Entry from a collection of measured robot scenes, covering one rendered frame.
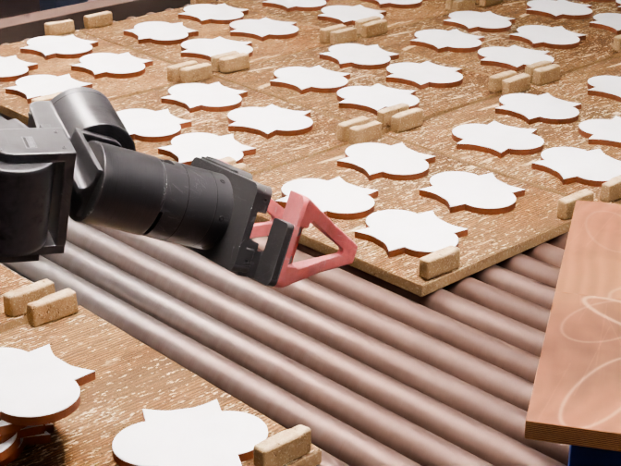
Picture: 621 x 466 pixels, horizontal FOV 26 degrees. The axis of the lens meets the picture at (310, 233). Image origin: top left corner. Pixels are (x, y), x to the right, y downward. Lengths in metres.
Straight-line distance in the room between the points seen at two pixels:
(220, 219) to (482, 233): 0.82
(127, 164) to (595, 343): 0.52
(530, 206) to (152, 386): 0.66
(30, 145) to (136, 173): 0.07
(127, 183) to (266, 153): 1.09
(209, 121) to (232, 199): 1.18
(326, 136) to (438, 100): 0.26
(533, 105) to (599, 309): 0.92
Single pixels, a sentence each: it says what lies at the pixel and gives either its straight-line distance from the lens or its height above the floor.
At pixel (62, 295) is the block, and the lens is 1.53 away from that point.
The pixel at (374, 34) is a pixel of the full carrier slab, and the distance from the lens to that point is 2.62.
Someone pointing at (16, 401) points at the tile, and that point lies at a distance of 1.24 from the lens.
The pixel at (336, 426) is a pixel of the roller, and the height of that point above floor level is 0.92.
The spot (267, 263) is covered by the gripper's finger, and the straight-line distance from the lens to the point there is 0.95.
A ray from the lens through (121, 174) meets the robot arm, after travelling 0.92.
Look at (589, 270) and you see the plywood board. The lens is 1.41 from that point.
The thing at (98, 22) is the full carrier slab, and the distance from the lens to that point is 2.71.
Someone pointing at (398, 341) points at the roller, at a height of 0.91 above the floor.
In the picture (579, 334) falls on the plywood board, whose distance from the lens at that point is 1.28.
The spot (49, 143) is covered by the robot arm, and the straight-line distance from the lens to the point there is 0.91.
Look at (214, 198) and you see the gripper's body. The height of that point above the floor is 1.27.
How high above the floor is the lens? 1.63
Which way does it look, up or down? 24 degrees down
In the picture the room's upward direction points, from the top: straight up
